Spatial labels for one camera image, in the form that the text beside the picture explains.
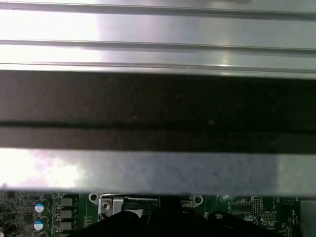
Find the black PC case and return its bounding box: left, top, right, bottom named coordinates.
left=0, top=63, right=316, bottom=237

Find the green motherboard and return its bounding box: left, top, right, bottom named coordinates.
left=0, top=191, right=302, bottom=237

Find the metal socket cover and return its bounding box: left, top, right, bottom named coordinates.
left=98, top=194, right=158, bottom=219

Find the CPU socket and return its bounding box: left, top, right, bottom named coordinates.
left=88, top=194, right=205, bottom=223

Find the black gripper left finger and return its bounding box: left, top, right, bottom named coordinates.
left=74, top=196, right=171, bottom=237

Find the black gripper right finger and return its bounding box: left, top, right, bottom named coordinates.
left=170, top=196, right=275, bottom=237

